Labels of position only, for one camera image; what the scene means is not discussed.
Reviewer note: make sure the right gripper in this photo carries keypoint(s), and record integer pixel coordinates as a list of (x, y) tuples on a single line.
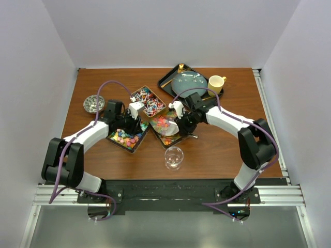
[(183, 129)]

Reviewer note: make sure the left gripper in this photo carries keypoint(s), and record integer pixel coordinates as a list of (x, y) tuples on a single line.
[(135, 127)]

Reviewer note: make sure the metal scoop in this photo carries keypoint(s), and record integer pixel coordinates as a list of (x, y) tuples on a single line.
[(173, 129)]

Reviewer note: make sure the clear glass jar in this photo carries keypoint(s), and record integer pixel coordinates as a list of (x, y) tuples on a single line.
[(173, 158)]

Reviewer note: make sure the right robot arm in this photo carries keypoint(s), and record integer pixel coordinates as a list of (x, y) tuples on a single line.
[(257, 146)]

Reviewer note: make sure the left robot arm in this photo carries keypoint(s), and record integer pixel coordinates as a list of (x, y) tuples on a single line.
[(64, 161)]

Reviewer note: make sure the tin of star candies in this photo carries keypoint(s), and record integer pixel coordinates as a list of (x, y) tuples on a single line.
[(128, 142)]

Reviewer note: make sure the tin of gummy candies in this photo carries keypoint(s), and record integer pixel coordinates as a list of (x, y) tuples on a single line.
[(159, 123)]

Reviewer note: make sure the tin of lollipops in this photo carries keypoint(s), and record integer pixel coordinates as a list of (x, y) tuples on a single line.
[(153, 105)]

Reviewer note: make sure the patterned small bowl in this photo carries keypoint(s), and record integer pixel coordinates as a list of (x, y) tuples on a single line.
[(90, 104)]

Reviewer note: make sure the blue-grey plate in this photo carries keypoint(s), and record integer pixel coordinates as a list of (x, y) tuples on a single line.
[(187, 80)]

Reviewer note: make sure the black tray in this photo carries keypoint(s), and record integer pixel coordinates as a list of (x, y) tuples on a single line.
[(165, 83)]

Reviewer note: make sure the yellow cup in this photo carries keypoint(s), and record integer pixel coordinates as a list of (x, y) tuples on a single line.
[(216, 83)]

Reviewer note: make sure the gold spoon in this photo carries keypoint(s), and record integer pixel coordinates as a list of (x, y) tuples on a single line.
[(180, 68)]

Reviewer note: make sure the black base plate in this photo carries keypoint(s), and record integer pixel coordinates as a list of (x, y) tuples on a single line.
[(188, 195)]

